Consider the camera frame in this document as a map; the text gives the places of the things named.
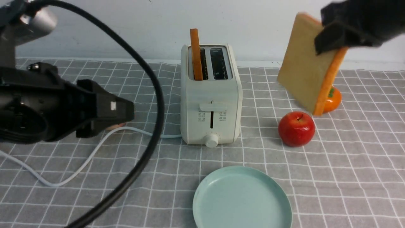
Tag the light green plate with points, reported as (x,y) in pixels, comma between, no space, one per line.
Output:
(240,197)

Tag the pink peach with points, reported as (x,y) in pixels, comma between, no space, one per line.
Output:
(115,126)

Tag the toast slice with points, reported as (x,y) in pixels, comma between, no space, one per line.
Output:
(306,76)
(196,54)

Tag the red apple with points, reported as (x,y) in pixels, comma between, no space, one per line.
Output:
(296,129)

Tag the grey checkered tablecloth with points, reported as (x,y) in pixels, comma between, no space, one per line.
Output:
(350,175)

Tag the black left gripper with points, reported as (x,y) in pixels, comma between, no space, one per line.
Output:
(38,105)

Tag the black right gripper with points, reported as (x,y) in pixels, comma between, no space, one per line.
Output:
(359,23)

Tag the orange persimmon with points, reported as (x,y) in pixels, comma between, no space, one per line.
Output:
(333,100)

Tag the white toaster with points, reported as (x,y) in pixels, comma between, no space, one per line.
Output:
(210,110)

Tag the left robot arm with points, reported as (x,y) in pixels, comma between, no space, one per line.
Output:
(23,21)

